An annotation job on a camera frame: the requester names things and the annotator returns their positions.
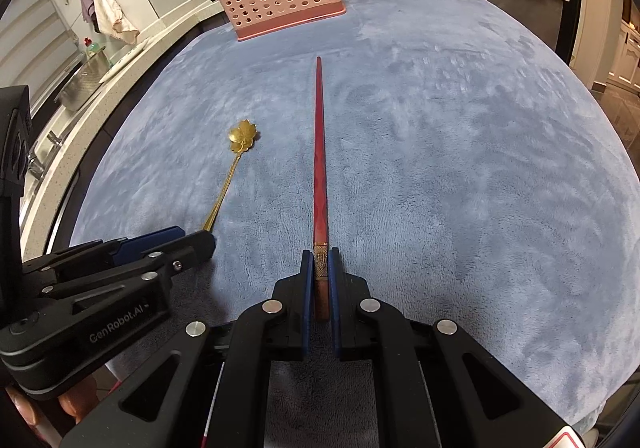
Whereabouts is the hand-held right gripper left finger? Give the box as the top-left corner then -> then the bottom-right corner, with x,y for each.
60,248 -> 314,448

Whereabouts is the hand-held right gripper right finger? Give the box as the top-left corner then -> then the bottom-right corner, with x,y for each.
330,247 -> 571,448

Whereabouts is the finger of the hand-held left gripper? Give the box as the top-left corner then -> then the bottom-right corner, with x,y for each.
42,231 -> 217,316
22,227 -> 186,275

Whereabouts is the red-brown chopstick with gold band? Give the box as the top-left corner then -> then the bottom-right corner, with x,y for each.
311,56 -> 333,322

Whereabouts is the gold flower spoon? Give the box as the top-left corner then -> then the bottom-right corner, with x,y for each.
201,119 -> 260,232

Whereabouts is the person's left hand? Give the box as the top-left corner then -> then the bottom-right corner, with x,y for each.
5,373 -> 108,429

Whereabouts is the chrome faucet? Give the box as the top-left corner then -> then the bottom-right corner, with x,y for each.
27,131 -> 64,179

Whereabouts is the metal basin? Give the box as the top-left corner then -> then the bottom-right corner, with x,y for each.
54,51 -> 112,112

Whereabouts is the blue-grey plush blanket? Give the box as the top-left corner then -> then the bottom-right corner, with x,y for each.
70,0 -> 632,448

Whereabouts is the white hanging towel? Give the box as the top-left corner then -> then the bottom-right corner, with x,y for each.
90,0 -> 141,44

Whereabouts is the purple-grey hanging cloth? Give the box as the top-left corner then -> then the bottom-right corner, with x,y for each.
77,0 -> 99,27

